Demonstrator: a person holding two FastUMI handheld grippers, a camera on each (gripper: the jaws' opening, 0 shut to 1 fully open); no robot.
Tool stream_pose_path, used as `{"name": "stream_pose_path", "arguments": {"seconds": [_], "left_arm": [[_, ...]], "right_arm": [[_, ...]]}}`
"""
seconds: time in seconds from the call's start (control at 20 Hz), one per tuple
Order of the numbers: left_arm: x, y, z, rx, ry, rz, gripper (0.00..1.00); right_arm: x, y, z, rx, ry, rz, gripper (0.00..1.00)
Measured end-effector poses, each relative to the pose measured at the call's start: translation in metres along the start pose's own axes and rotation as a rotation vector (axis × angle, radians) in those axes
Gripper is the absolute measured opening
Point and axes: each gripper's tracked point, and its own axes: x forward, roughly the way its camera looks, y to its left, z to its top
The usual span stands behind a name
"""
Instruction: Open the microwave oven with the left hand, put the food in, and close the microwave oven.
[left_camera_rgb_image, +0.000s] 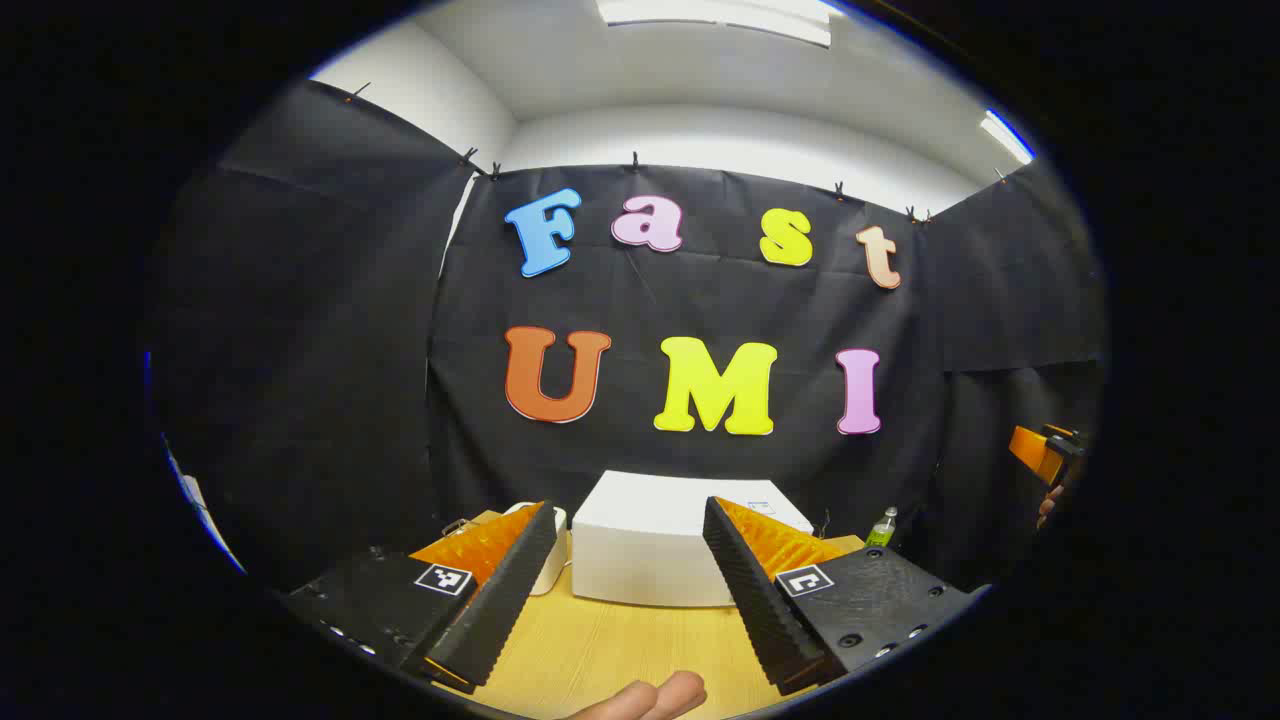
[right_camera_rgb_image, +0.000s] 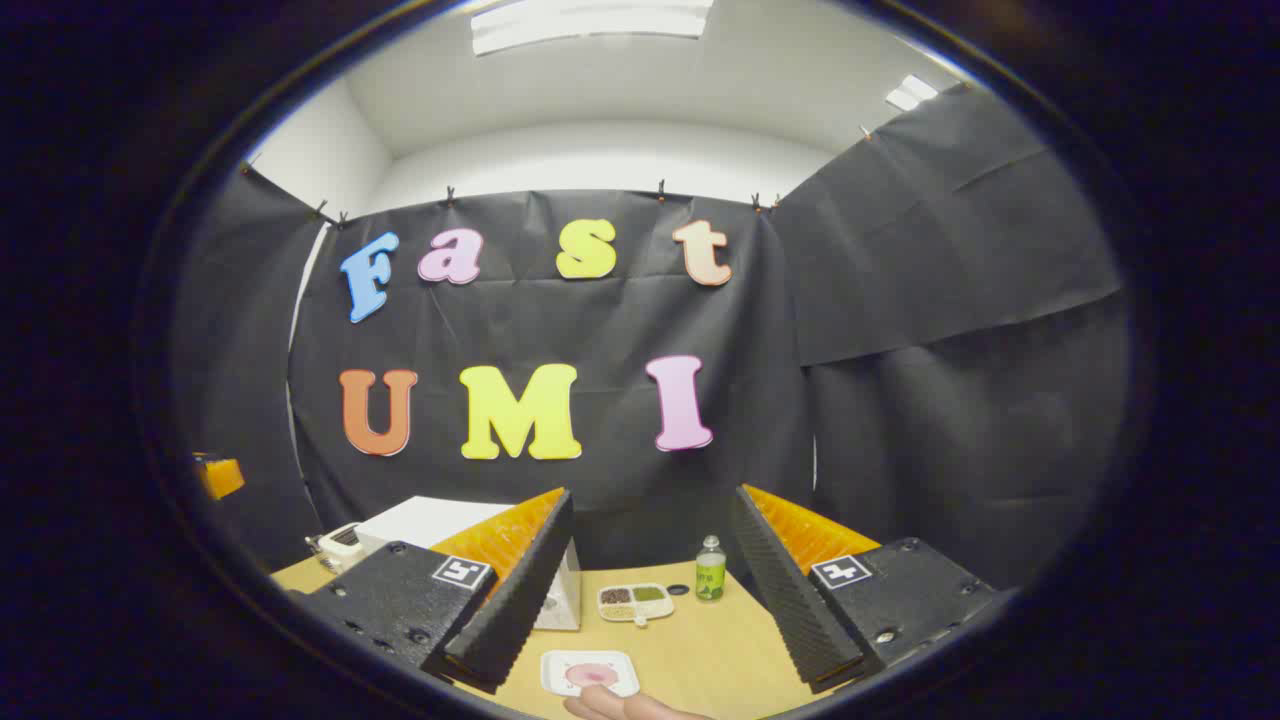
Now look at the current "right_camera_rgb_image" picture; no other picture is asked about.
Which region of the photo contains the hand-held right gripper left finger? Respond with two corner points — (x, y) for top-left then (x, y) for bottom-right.
(288, 487), (576, 694)

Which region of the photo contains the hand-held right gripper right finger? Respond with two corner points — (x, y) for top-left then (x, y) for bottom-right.
(732, 485), (1001, 694)

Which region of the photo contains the white square plate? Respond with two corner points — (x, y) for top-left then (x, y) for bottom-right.
(541, 650), (640, 699)

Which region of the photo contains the white microwave oven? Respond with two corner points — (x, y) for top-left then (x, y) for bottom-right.
(355, 496), (582, 632)

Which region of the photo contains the green drink bottle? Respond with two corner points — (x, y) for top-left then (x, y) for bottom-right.
(695, 535), (728, 603)

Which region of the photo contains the white divided dish of beans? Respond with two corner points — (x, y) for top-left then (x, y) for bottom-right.
(598, 583), (675, 627)

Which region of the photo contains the white toaster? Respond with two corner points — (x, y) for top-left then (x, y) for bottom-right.
(318, 522), (366, 574)

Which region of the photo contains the ceiling light panel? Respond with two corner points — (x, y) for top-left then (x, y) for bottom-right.
(885, 74), (941, 112)
(470, 0), (717, 57)

